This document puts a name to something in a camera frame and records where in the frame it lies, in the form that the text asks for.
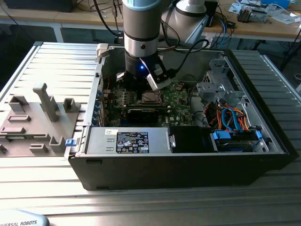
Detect silver CPU chip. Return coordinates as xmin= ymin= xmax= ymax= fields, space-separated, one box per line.
xmin=143 ymin=92 xmax=160 ymax=102

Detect metal socket cover frame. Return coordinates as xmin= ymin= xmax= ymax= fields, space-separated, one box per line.
xmin=141 ymin=90 xmax=164 ymax=105

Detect CPU socket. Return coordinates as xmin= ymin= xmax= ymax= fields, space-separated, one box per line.
xmin=140 ymin=89 xmax=166 ymax=106

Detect black graphics card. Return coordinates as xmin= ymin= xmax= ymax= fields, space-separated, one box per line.
xmin=126 ymin=107 xmax=161 ymax=123

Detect green motherboard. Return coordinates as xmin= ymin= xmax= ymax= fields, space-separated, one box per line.
xmin=101 ymin=80 xmax=196 ymax=128

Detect metal disk bay cage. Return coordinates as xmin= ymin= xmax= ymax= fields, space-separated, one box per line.
xmin=195 ymin=57 xmax=251 ymax=109

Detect wooden desk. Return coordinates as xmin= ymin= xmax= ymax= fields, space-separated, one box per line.
xmin=0 ymin=0 xmax=301 ymax=43

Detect grey power supply unit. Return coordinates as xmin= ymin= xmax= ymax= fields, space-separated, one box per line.
xmin=84 ymin=126 xmax=176 ymax=155

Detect black plastic shroud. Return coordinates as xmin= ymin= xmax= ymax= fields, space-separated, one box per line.
xmin=168 ymin=125 xmax=219 ymax=154

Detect black PC case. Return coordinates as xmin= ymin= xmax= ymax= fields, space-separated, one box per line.
xmin=63 ymin=43 xmax=300 ymax=192

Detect hard disk in blue carrier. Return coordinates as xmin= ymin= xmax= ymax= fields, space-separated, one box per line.
xmin=210 ymin=129 xmax=263 ymax=153

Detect grey parts rack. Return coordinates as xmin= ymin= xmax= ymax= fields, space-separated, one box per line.
xmin=0 ymin=82 xmax=82 ymax=158

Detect black device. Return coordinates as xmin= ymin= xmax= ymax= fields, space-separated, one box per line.
xmin=3 ymin=0 xmax=74 ymax=13

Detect heatsink cooler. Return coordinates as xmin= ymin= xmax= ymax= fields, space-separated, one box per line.
xmin=237 ymin=6 xmax=269 ymax=24

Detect blue box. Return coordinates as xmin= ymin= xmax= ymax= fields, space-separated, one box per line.
xmin=261 ymin=0 xmax=292 ymax=8

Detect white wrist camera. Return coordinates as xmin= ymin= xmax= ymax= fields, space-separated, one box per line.
xmin=145 ymin=67 xmax=172 ymax=92

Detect grey case handle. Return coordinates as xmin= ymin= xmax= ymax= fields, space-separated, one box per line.
xmin=95 ymin=43 xmax=115 ymax=64

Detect blue SATA cable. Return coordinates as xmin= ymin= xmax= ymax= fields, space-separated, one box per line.
xmin=221 ymin=107 xmax=233 ymax=132
xmin=231 ymin=106 xmax=244 ymax=133

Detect orange wire bundle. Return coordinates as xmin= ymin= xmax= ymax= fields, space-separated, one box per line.
xmin=208 ymin=105 xmax=250 ymax=131

